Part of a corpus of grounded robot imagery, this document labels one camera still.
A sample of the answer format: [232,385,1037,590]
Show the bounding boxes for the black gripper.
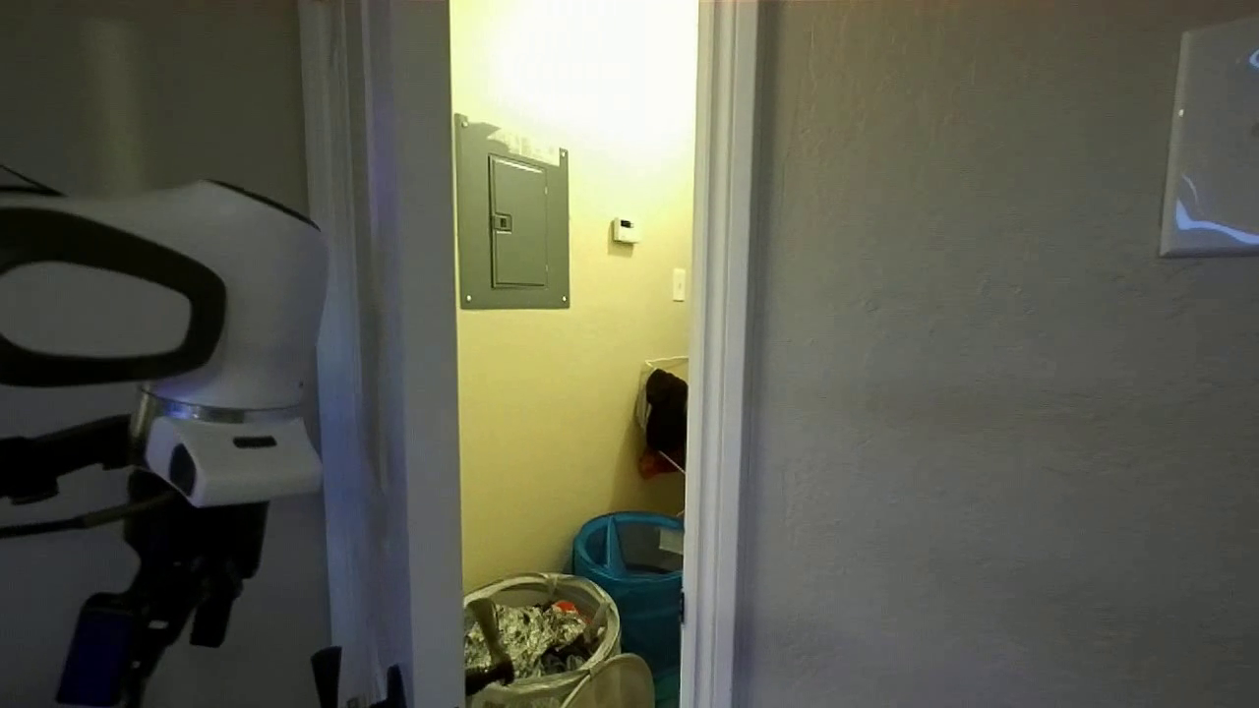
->
[51,474,275,708]

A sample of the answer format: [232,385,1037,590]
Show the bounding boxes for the white hamper with clothes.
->
[460,569,630,708]

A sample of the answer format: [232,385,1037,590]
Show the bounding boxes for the teal laundry bin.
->
[565,508,689,708]

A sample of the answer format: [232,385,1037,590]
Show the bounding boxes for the grey electrical panel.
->
[451,109,574,314]

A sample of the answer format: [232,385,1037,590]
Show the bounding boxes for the dark hanging clothes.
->
[633,368,692,486]

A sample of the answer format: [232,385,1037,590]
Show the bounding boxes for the black cable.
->
[0,486,180,543]

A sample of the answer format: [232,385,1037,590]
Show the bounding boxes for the white door frame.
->
[676,0,765,708]

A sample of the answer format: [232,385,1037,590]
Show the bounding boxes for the large white switch plate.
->
[1155,12,1259,263]

